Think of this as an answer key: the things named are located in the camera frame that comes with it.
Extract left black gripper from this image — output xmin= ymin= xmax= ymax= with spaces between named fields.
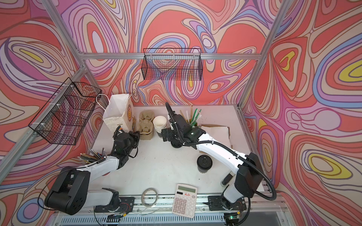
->
xmin=125 ymin=130 xmax=140 ymax=157

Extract white paper takeout bag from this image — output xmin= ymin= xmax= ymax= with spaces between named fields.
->
xmin=95 ymin=94 xmax=136 ymax=132

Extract black plastic cup lid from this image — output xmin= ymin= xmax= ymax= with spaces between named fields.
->
xmin=197 ymin=155 xmax=213 ymax=164

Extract black white paper coffee cup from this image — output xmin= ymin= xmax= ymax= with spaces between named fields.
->
xmin=197 ymin=163 xmax=213 ymax=173

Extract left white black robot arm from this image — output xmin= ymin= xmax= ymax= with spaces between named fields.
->
xmin=44 ymin=128 xmax=140 ymax=215

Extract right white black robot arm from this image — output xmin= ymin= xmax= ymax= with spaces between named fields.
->
xmin=162 ymin=112 xmax=277 ymax=210

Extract stack of paper coffee cups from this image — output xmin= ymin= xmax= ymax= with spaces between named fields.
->
xmin=153 ymin=116 xmax=167 ymax=138

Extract stack of black cup lids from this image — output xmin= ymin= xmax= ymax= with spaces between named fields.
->
xmin=171 ymin=141 xmax=183 ymax=148

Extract bundle of wrapped straws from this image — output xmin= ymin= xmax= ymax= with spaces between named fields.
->
xmin=178 ymin=105 xmax=202 ymax=127

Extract cup of coloured pencils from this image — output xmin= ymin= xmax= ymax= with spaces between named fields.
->
xmin=78 ymin=149 xmax=105 ymax=164

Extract white paper napkins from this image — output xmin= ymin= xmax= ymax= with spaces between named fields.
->
xmin=201 ymin=125 xmax=231 ymax=148

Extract brown napkin holder box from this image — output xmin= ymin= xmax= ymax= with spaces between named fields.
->
xmin=199 ymin=123 xmax=232 ymax=149

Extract silver black stapler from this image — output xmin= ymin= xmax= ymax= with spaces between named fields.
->
xmin=221 ymin=172 xmax=234 ymax=187

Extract white desk calculator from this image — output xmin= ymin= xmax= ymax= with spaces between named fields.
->
xmin=172 ymin=184 xmax=198 ymax=218

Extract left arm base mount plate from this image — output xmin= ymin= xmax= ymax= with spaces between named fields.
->
xmin=94 ymin=197 xmax=135 ymax=213

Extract black wire basket left wall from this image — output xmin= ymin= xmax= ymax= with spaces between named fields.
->
xmin=28 ymin=78 xmax=101 ymax=146

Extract black wire basket wall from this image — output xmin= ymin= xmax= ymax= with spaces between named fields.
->
xmin=141 ymin=48 xmax=203 ymax=81
xmin=28 ymin=78 xmax=101 ymax=146

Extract black wire basket back wall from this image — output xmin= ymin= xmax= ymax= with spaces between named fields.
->
xmin=141 ymin=48 xmax=203 ymax=81

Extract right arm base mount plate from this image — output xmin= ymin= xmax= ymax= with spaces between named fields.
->
xmin=205 ymin=195 xmax=247 ymax=212

